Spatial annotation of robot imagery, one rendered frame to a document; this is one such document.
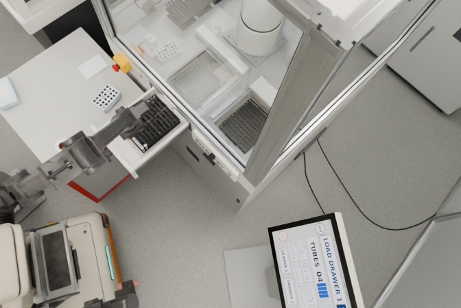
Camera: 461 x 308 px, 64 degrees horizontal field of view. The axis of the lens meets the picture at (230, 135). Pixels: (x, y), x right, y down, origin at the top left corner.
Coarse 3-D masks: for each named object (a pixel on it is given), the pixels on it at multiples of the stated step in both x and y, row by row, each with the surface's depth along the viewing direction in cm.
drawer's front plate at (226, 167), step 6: (192, 132) 166; (198, 132) 164; (198, 138) 164; (204, 138) 163; (198, 144) 173; (204, 144) 163; (210, 144) 162; (204, 150) 172; (210, 150) 163; (216, 150) 161; (216, 156) 162; (222, 156) 161; (216, 162) 170; (222, 162) 160; (222, 168) 168; (228, 168) 159; (234, 168) 159; (234, 174) 159; (234, 180) 167
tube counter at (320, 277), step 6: (318, 276) 130; (324, 276) 128; (318, 282) 129; (324, 282) 128; (318, 288) 129; (324, 288) 127; (318, 294) 129; (324, 294) 127; (324, 300) 127; (330, 300) 125; (324, 306) 127; (330, 306) 125
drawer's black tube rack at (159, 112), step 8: (152, 96) 171; (152, 104) 173; (160, 104) 170; (152, 112) 168; (160, 112) 169; (168, 112) 169; (144, 120) 167; (152, 120) 167; (160, 120) 167; (168, 120) 171; (176, 120) 172; (144, 128) 165; (152, 128) 169; (160, 128) 166; (168, 128) 166; (136, 136) 164; (144, 136) 164; (152, 136) 168; (160, 136) 165; (152, 144) 166; (144, 152) 166
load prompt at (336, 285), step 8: (320, 240) 131; (328, 240) 129; (328, 248) 128; (328, 256) 128; (328, 264) 128; (336, 264) 125; (328, 272) 127; (336, 272) 125; (336, 280) 125; (336, 288) 124; (336, 296) 124; (344, 296) 122; (336, 304) 124; (344, 304) 122
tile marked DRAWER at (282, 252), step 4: (280, 248) 143; (284, 248) 141; (280, 252) 142; (284, 252) 141; (280, 256) 142; (284, 256) 141; (288, 256) 140; (280, 260) 142; (284, 260) 141; (288, 260) 139; (280, 264) 142; (284, 264) 140; (288, 264) 139; (284, 268) 140; (288, 268) 139; (284, 272) 140; (288, 272) 139
